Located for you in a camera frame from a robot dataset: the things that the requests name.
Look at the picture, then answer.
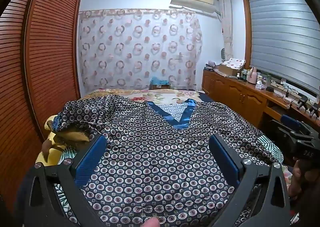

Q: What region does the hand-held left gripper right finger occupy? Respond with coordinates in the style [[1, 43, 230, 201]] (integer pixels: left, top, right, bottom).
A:
[[190, 133, 292, 227]]

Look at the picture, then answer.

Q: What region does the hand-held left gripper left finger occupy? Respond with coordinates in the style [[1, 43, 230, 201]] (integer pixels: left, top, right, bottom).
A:
[[24, 133, 140, 227]]

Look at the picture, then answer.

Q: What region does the navy bed sheet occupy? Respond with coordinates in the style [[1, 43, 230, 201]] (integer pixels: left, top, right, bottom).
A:
[[197, 90, 213, 102]]

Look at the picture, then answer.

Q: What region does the wooden cabinet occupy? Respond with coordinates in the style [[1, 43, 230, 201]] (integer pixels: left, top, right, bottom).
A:
[[202, 69, 320, 130]]

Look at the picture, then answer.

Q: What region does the person's left hand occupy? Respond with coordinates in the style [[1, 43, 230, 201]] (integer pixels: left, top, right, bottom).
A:
[[142, 217, 161, 227]]

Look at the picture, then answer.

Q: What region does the green gold folded pillow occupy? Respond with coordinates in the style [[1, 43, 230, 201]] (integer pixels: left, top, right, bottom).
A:
[[35, 114, 90, 167]]

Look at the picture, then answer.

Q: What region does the cream lace window curtain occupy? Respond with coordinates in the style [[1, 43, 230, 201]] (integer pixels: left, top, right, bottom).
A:
[[219, 0, 234, 60]]

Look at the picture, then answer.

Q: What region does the navy medallion print shirt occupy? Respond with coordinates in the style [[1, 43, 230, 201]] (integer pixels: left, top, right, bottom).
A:
[[54, 94, 283, 227]]

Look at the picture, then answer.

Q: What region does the pink thermos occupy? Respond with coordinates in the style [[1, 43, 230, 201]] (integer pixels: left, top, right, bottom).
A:
[[249, 67, 258, 84]]

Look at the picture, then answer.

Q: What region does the palm leaf print sheet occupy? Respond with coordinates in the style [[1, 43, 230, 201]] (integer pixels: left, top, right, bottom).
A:
[[35, 134, 282, 220]]

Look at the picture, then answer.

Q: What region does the white floral cloth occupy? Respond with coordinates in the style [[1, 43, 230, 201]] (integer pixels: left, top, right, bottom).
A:
[[222, 58, 247, 70]]

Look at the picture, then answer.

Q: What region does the person's right forearm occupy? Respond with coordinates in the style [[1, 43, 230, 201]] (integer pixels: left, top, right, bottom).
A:
[[292, 187, 320, 227]]

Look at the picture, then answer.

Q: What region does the brown louvered wooden wardrobe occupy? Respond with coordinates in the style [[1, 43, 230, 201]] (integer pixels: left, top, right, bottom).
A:
[[0, 0, 84, 217]]

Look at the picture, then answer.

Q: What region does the cardboard box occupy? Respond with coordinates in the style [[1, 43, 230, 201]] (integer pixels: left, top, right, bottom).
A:
[[216, 64, 242, 77]]

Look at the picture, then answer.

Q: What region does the circle print sheer curtain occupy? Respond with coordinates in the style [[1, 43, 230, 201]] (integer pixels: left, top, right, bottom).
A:
[[78, 9, 203, 91]]

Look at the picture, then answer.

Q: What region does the grey striped window blind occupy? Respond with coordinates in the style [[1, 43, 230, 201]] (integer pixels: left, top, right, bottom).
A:
[[246, 0, 320, 87]]

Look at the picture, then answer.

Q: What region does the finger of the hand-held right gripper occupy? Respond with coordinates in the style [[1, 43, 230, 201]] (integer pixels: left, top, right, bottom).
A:
[[270, 120, 300, 143], [280, 114, 310, 132]]

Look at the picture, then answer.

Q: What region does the floral blanket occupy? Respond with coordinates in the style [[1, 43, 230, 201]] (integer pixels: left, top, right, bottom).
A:
[[82, 88, 200, 106]]

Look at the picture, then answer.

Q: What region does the person's right hand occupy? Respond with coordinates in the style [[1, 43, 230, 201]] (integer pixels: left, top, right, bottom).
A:
[[289, 158, 313, 196]]

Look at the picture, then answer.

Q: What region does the box with blue bag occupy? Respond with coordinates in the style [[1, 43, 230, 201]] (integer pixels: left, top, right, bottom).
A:
[[150, 77, 172, 90]]

